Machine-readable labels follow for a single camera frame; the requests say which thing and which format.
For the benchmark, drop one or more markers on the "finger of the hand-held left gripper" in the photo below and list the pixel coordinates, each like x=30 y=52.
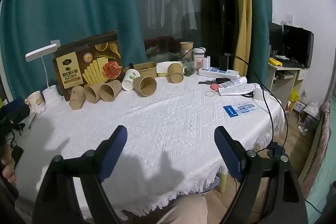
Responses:
x=15 y=107

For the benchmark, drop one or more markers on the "white paper sheets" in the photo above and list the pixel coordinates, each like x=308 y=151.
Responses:
x=236 y=90

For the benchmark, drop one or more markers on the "person's left hand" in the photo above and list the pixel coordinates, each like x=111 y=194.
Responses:
x=8 y=169

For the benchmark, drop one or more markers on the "yellow packet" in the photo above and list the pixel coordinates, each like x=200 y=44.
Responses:
x=275 y=61

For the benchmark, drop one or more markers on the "tall kraft paper cup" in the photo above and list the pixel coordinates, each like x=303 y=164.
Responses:
x=186 y=49

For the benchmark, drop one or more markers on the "black computer monitor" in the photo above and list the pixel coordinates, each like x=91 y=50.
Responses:
x=298 y=45
x=275 y=37

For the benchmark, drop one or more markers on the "white paper cup green print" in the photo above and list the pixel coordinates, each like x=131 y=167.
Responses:
x=130 y=79

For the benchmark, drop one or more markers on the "white printed mug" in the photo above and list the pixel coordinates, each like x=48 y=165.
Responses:
x=36 y=103

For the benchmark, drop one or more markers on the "black scissors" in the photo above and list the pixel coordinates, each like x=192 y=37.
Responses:
x=248 y=94

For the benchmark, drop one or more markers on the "small kraft paper cup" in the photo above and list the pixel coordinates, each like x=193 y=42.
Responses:
x=77 y=99
x=110 y=91
x=93 y=94

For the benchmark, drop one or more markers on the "pink blanket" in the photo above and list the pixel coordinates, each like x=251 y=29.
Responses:
x=321 y=140

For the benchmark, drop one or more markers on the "yellow plastic bag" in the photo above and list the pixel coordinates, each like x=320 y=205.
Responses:
x=294 y=98

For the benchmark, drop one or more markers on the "white desk lamp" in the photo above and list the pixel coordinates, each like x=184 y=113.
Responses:
x=51 y=94

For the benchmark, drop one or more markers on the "large kraft paper cup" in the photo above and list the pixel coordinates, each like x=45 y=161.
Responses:
x=145 y=86

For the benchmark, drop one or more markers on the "white wall outlet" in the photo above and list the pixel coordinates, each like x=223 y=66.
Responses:
x=289 y=19

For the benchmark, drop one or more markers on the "white printed leaflet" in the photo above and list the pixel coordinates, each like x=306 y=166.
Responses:
x=246 y=108

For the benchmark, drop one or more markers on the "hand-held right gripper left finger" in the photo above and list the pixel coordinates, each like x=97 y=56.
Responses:
x=112 y=154

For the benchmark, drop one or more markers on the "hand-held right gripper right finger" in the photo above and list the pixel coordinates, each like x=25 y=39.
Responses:
x=229 y=154

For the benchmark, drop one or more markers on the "yellow table leg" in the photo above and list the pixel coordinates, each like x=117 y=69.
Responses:
x=223 y=183

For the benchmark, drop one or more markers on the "person's left forearm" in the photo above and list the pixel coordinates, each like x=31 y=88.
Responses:
x=9 y=203

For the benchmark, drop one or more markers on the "brown printed snack box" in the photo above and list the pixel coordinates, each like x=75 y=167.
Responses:
x=89 y=66

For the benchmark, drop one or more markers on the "white computer desk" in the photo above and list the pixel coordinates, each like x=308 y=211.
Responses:
x=284 y=77

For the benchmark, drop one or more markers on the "yellow rubber band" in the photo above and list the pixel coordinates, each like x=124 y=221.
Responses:
x=205 y=94

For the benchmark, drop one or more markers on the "squat kraft paper cup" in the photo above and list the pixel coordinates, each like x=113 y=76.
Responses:
x=176 y=73

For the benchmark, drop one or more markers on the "white charger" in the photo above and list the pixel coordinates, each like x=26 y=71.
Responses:
x=207 y=62

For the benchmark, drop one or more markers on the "small white box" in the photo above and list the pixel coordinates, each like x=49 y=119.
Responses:
x=258 y=94

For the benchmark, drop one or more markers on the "white tissue pack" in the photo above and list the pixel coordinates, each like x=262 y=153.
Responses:
x=162 y=67

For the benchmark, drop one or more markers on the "teal bed sheet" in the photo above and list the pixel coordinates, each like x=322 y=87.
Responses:
x=321 y=200

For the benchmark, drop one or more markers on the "pink round object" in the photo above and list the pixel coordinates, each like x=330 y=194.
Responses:
x=214 y=87

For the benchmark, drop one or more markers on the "white-lidded jar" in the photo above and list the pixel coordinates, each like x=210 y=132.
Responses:
x=199 y=58

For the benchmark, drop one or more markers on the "white power strip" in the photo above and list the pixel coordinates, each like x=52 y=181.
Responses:
x=218 y=71

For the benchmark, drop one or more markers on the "white textured tablecloth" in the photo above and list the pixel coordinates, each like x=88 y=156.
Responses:
x=162 y=121

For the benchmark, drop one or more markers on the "black flat device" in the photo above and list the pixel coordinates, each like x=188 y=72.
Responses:
x=17 y=155

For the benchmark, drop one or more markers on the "small glass jar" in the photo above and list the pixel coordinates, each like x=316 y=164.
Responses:
x=189 y=70

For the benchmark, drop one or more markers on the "yellow curtain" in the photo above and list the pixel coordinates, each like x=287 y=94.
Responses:
x=240 y=3

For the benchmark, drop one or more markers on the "white tube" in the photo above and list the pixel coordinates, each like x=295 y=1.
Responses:
x=233 y=81

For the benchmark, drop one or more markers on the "kraft paper bowl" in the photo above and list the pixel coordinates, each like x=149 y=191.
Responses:
x=144 y=69

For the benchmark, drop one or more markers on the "blue card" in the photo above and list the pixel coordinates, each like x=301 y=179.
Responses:
x=230 y=111

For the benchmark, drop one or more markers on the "black power adapter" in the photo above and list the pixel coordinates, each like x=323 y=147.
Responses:
x=223 y=63

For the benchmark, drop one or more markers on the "person's beige trouser leg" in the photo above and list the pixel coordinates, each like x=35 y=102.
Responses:
x=181 y=209

